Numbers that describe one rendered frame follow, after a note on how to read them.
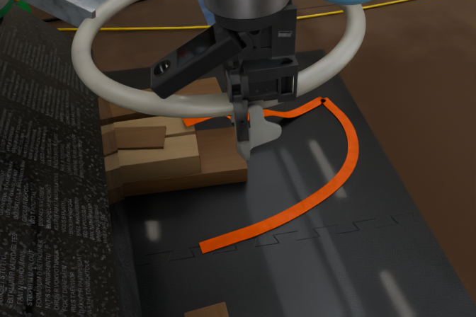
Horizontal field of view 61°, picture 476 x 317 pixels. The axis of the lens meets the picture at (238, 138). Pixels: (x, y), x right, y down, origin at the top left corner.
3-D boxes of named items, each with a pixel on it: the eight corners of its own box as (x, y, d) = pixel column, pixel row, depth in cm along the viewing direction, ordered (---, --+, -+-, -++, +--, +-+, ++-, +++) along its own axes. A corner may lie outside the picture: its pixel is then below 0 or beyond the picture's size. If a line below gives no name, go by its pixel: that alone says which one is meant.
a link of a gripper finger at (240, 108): (251, 146, 49) (245, 80, 45) (239, 148, 49) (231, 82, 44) (246, 127, 53) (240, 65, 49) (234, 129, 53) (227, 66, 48)
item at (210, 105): (9, 90, 62) (0, 73, 60) (165, -33, 94) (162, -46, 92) (326, 156, 46) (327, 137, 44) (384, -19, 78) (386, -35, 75)
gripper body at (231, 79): (297, 106, 49) (302, 15, 40) (227, 116, 48) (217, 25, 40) (282, 70, 54) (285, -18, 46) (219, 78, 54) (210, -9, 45)
